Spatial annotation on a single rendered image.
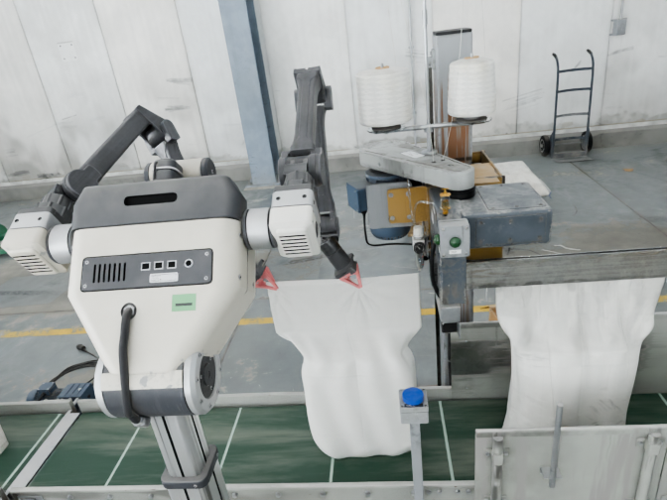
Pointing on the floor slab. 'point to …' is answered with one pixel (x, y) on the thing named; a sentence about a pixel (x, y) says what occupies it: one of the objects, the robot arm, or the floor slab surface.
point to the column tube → (449, 50)
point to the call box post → (417, 461)
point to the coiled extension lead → (77, 364)
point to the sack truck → (570, 115)
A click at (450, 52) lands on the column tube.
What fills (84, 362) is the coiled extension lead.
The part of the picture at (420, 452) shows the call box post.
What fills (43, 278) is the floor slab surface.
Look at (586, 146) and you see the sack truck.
